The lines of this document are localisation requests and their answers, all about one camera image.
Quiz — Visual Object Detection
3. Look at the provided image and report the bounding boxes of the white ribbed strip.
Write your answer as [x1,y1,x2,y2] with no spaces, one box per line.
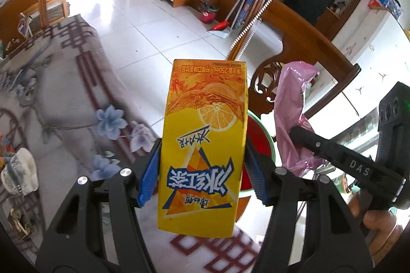
[229,0,276,59]

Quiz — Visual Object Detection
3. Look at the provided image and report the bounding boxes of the red pot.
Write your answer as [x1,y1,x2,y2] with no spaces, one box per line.
[199,2,217,23]

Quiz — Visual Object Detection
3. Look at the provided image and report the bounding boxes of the pink plastic bag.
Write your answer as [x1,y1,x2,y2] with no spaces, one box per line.
[272,61,324,177]

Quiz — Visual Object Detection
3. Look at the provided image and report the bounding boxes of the person's right hand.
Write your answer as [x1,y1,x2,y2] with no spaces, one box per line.
[347,192,404,246]

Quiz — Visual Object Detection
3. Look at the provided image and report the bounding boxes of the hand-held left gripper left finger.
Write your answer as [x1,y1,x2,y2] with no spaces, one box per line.
[35,139,162,273]

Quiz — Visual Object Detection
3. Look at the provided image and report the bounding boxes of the yellow drink carton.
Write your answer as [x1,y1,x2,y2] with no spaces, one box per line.
[157,59,249,238]

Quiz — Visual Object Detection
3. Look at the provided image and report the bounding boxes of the floral table cover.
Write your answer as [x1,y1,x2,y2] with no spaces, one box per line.
[0,15,266,273]

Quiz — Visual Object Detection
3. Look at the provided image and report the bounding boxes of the carved wooden chair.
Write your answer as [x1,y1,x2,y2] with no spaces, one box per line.
[231,0,361,120]

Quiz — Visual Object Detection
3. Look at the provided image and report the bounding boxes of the plain wooden chair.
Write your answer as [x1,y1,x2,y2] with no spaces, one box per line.
[0,0,71,46]

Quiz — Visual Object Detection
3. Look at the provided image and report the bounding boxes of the crumpled white paper bowl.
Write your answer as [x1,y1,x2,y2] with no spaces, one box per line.
[0,148,39,197]

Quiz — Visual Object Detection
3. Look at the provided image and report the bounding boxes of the blue storage basket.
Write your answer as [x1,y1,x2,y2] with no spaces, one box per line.
[368,0,403,19]

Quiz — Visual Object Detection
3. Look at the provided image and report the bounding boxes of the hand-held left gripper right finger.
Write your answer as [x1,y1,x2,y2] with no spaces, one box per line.
[244,137,375,273]

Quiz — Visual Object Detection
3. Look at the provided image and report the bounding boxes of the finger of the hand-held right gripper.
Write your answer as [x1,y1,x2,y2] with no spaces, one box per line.
[290,126,404,194]

